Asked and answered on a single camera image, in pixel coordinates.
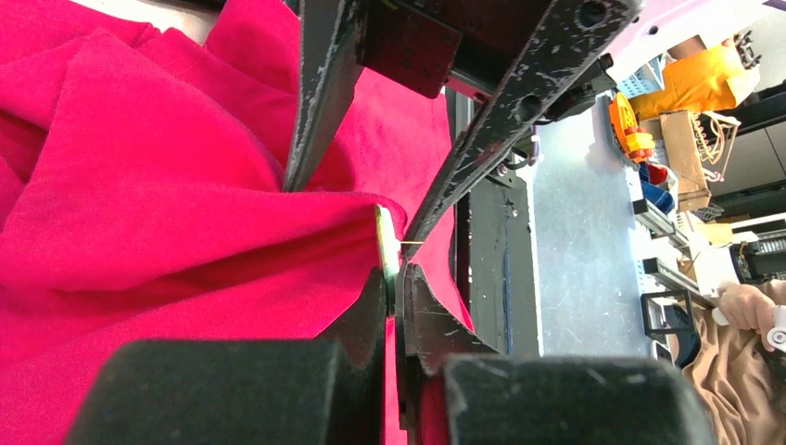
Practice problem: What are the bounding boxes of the white round pin brooch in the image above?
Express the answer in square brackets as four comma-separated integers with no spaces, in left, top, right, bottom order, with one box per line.
[374,205,424,285]

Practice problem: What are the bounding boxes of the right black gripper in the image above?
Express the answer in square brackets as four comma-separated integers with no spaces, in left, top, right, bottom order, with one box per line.
[284,0,642,241]

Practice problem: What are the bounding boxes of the operator hand in background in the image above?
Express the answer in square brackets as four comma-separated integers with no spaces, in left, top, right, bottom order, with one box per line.
[717,285,777,352]

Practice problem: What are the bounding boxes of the red t-shirt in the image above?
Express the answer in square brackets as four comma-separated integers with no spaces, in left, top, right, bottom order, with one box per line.
[1,1,450,444]

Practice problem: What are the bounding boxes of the cardboard box in background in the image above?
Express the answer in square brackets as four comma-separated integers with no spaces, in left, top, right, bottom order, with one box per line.
[640,111,711,211]

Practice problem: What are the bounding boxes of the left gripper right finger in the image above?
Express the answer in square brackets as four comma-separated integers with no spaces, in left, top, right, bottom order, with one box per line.
[394,263,497,444]

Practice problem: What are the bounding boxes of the orange toy in background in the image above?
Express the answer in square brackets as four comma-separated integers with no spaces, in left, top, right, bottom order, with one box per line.
[608,92,655,163]

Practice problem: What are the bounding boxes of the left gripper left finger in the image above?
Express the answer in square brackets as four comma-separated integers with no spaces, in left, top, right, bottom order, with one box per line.
[317,267,387,444]

